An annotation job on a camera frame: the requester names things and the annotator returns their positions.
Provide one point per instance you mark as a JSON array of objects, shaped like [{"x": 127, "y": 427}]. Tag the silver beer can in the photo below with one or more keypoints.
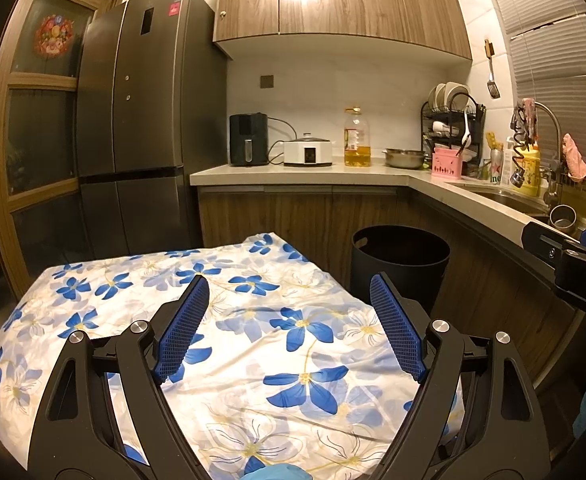
[{"x": 496, "y": 167}]

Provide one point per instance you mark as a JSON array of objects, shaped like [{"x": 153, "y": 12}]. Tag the yellow detergent bottle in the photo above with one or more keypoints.
[{"x": 529, "y": 172}]

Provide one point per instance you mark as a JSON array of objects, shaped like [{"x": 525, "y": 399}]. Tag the stainless steel cup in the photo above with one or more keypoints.
[{"x": 563, "y": 217}]

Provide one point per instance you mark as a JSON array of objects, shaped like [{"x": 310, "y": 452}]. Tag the colourful round door decoration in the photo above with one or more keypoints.
[{"x": 53, "y": 35}]

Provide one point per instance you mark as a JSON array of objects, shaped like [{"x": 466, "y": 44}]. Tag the wooden kitchen counter cabinet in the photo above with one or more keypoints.
[{"x": 273, "y": 215}]

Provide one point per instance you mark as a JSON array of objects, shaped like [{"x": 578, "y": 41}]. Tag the black air fryer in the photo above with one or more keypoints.
[{"x": 248, "y": 140}]

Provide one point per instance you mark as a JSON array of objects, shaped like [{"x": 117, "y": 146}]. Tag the white cup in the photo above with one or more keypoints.
[{"x": 441, "y": 126}]

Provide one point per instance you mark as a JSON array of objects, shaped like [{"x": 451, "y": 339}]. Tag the dark wall socket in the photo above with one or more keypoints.
[{"x": 267, "y": 80}]

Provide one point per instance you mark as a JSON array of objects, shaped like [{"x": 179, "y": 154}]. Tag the hanging slotted spatula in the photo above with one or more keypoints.
[{"x": 493, "y": 90}]

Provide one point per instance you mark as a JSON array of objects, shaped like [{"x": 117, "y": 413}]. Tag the window blinds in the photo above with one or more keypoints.
[{"x": 543, "y": 5}]

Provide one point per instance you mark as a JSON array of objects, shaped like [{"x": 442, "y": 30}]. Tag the cooking oil bottle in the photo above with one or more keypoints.
[{"x": 357, "y": 152}]

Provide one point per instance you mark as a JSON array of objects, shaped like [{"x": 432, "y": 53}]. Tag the pink utensil holder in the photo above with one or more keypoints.
[{"x": 448, "y": 165}]

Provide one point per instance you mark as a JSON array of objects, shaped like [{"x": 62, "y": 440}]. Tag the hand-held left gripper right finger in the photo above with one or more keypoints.
[{"x": 398, "y": 330}]

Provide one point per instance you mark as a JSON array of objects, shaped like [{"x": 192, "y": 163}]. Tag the white plastic bottle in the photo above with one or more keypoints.
[{"x": 508, "y": 162}]

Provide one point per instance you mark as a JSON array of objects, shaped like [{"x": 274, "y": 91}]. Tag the pink dish cloth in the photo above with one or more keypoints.
[{"x": 575, "y": 157}]

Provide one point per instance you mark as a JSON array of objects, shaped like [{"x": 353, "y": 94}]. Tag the black dish rack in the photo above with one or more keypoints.
[{"x": 475, "y": 140}]

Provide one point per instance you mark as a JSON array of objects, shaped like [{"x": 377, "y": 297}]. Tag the person's left hand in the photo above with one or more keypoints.
[{"x": 278, "y": 473}]

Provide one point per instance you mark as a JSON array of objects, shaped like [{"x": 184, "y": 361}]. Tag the grey pink rag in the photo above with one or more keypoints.
[{"x": 523, "y": 120}]

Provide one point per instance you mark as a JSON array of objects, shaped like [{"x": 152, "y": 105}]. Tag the white ladle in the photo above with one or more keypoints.
[{"x": 466, "y": 132}]

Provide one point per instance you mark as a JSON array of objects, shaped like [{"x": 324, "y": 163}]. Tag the stainless steel bowl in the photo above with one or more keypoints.
[{"x": 404, "y": 159}]

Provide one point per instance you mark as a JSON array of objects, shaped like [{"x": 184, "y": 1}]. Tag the steel kitchen faucet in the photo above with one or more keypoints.
[{"x": 555, "y": 130}]

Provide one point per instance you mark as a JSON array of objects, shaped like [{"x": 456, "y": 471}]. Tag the blue floral tablecloth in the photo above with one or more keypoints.
[{"x": 253, "y": 350}]

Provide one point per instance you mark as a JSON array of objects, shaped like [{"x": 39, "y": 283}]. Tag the black trash bin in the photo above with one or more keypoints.
[{"x": 398, "y": 280}]

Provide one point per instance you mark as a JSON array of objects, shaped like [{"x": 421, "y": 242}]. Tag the wooden wall cabinet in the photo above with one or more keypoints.
[{"x": 363, "y": 0}]

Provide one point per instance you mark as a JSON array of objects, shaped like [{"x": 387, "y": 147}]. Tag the stainless steel sink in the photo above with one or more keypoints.
[{"x": 508, "y": 199}]

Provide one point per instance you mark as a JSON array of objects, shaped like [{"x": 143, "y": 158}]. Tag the white electric cooker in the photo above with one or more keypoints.
[{"x": 308, "y": 152}]

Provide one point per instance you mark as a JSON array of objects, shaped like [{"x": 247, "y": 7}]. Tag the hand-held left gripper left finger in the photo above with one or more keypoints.
[{"x": 183, "y": 330}]

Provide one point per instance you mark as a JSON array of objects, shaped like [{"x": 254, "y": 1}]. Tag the dark steel refrigerator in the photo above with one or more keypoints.
[{"x": 148, "y": 110}]

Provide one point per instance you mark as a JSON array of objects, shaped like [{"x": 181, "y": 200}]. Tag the white plate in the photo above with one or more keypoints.
[
  {"x": 455, "y": 94},
  {"x": 436, "y": 97}
]

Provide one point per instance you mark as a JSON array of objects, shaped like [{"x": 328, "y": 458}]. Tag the wooden framed glass door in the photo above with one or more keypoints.
[{"x": 38, "y": 81}]

